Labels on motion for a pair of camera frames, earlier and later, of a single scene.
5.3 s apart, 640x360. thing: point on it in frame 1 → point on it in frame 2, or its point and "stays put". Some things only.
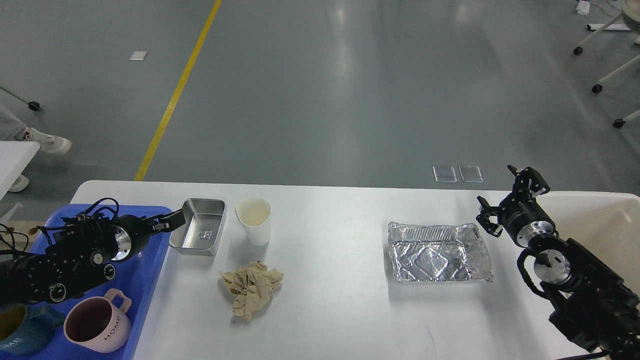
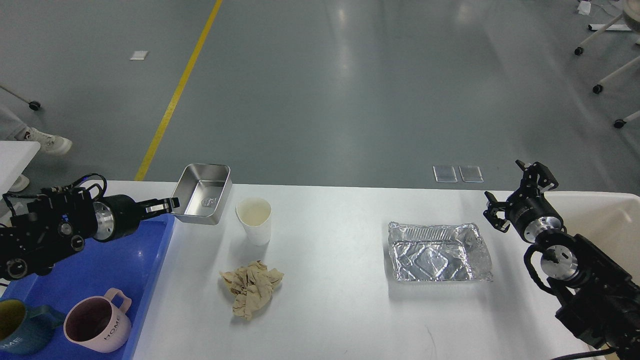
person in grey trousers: (12, 128) stays put
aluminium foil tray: (437, 252) stays put
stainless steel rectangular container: (201, 234) → (203, 192)
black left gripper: (131, 234) → (115, 216)
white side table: (15, 155) stays put
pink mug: (96, 324) stays put
